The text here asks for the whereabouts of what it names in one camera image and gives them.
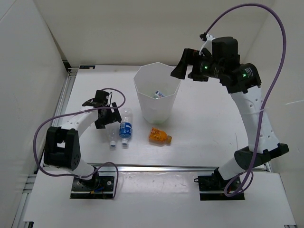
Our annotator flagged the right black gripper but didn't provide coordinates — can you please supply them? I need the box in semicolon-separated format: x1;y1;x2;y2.
171;49;224;82

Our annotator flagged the clear unlabelled plastic bottle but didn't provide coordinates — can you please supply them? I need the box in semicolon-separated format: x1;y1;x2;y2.
106;123;117;149

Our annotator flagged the blue label clear bottle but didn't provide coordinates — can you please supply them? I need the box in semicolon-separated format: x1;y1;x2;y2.
119;108;133;147

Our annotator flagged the white label clear bottle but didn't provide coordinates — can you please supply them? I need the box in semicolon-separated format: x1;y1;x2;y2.
153;90;165;99

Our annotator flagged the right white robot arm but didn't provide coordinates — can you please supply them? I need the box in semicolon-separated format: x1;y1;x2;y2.
171;47;289;191

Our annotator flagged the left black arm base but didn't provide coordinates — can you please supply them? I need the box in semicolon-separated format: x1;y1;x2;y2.
70;172;116;200

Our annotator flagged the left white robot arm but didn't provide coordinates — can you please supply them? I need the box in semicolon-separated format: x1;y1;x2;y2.
44;101;122;190

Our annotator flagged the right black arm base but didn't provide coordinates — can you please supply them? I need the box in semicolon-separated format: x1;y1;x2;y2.
193;175;245;201

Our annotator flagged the white faceted plastic bin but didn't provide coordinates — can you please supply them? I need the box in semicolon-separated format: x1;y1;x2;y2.
133;62;181;124

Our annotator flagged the orange juice bottle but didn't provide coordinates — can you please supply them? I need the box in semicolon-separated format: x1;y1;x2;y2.
148;127;172;144

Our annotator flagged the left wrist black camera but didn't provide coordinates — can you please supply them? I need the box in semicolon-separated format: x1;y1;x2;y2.
94;90;110;106

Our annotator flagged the wrist black camera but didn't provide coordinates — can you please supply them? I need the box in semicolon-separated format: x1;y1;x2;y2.
94;90;110;106
212;37;240;63

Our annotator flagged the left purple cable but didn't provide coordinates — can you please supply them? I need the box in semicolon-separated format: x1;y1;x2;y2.
33;88;126;200

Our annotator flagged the purple cable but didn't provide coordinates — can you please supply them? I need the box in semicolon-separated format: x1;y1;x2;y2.
33;88;126;200
199;2;286;197

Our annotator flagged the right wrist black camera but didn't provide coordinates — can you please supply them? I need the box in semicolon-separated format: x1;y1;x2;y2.
212;37;240;63

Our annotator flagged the aluminium front rail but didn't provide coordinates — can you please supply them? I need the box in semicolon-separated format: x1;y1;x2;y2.
40;163;219;173

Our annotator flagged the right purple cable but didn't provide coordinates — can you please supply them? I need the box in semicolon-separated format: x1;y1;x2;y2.
199;2;286;197

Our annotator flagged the aluminium left frame rail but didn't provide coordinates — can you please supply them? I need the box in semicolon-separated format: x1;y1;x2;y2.
12;60;71;228

